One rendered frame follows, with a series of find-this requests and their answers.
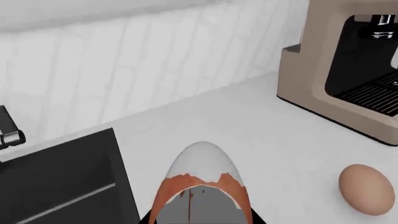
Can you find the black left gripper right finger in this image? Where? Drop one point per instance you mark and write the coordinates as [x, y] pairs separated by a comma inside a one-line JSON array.
[[254, 219]]

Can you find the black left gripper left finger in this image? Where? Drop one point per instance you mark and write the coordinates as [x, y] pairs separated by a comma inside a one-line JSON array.
[[147, 219]]

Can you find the black kitchen sink basin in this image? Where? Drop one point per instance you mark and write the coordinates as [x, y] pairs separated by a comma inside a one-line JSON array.
[[59, 177]]

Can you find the brown egg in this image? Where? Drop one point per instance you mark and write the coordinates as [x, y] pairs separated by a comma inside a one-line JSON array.
[[365, 189]]

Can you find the beige espresso coffee machine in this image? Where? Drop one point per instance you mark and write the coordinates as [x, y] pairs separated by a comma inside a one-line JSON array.
[[306, 77]]

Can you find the black sink faucet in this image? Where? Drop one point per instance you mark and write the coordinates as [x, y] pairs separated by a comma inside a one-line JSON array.
[[9, 130]]

